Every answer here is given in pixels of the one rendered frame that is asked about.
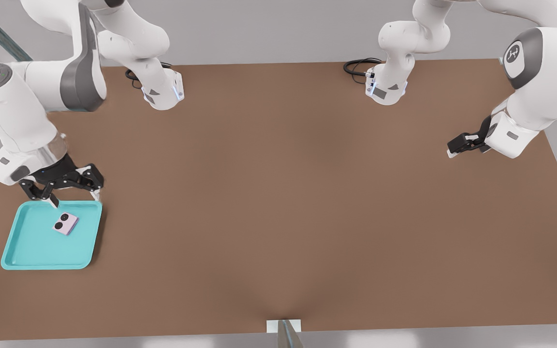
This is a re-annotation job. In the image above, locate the black cable loop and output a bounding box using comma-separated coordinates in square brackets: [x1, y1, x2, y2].
[343, 58, 383, 78]
[125, 61, 173, 90]

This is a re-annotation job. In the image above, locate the pale blue-green tray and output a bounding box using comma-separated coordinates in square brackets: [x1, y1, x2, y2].
[0, 200, 104, 271]

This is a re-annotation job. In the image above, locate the pale lilac phone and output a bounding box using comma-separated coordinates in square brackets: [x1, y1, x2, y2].
[53, 212, 79, 236]

